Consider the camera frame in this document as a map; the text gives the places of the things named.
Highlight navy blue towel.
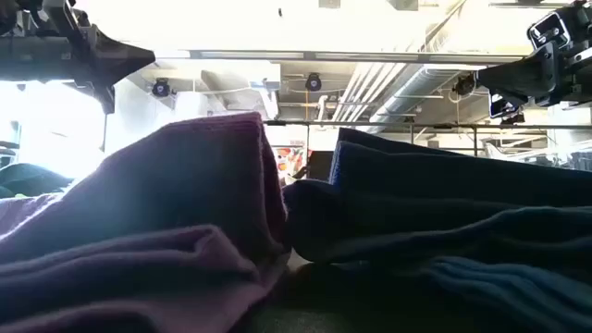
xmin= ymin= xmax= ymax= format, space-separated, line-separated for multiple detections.
xmin=328 ymin=127 xmax=592 ymax=218

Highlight black round ceiling speaker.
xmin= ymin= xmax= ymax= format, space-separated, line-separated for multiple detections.
xmin=151 ymin=78 xmax=171 ymax=98
xmin=304 ymin=72 xmax=323 ymax=93

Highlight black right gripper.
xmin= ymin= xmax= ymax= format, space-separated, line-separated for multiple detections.
xmin=475 ymin=27 xmax=592 ymax=120

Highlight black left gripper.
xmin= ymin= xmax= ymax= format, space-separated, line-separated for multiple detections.
xmin=0 ymin=0 xmax=156 ymax=115

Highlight grey overhead frame bar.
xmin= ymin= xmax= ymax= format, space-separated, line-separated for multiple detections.
xmin=189 ymin=49 xmax=524 ymax=65

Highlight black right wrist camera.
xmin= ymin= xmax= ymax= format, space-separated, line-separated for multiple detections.
xmin=526 ymin=9 xmax=574 ymax=51

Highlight black ceiling camera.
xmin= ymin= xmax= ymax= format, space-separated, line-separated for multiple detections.
xmin=452 ymin=73 xmax=477 ymax=97

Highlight floral patterned cloth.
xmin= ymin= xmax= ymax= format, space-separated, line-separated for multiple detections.
xmin=272 ymin=146 xmax=307 ymax=181

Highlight white ceiling unit box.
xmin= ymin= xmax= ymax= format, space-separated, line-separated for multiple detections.
xmin=247 ymin=62 xmax=282 ymax=92

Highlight purple towel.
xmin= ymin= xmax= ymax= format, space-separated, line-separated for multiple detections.
xmin=0 ymin=110 xmax=291 ymax=333

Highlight white ceiling pipes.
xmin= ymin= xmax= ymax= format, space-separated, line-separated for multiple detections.
xmin=330 ymin=62 xmax=408 ymax=122

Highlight black towel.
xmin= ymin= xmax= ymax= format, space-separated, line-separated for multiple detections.
xmin=282 ymin=178 xmax=592 ymax=278

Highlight black square panel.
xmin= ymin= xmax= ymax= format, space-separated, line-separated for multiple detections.
xmin=308 ymin=150 xmax=335 ymax=181

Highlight black rail frame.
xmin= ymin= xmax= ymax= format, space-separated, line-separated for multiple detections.
xmin=263 ymin=120 xmax=592 ymax=158

